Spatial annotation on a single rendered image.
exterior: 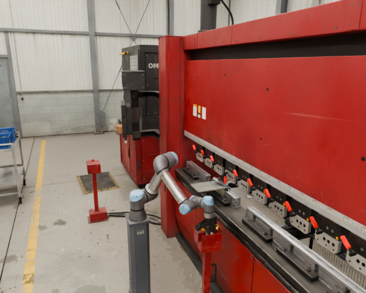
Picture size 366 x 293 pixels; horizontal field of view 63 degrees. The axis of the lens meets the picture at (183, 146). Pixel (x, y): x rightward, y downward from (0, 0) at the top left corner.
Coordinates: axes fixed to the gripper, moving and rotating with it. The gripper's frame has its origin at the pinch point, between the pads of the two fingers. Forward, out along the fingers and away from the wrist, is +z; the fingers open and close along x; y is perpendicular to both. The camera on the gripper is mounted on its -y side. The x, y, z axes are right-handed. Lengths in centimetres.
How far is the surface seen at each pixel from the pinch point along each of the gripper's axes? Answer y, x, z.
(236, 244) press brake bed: 19.4, -9.2, 2.0
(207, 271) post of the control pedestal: -1.4, 2.5, 28.9
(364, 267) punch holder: 44, -97, -36
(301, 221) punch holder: 39, -57, -39
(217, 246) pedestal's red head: 5.8, -4.8, 3.1
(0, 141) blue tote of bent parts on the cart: -214, 271, -41
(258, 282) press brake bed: 21.9, -37.6, 14.0
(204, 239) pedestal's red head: -3.8, -4.8, -5.1
